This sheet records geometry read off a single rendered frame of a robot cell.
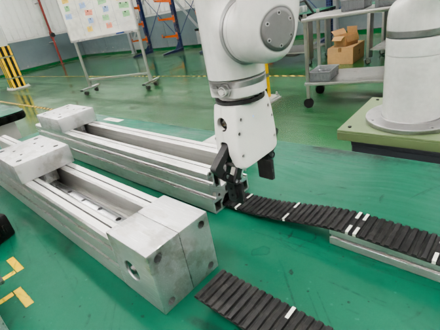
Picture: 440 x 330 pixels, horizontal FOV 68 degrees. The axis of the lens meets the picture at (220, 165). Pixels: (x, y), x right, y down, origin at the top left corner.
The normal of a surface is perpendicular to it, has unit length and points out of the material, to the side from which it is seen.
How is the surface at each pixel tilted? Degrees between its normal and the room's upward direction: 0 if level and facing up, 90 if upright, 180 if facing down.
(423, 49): 91
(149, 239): 0
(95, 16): 90
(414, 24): 91
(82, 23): 90
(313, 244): 0
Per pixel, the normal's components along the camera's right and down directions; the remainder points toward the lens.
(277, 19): 0.40, 0.33
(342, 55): -0.59, 0.44
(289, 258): -0.17, -0.88
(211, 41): -0.81, 0.39
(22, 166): 0.73, 0.18
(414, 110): -0.37, 0.48
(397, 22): -0.94, 0.28
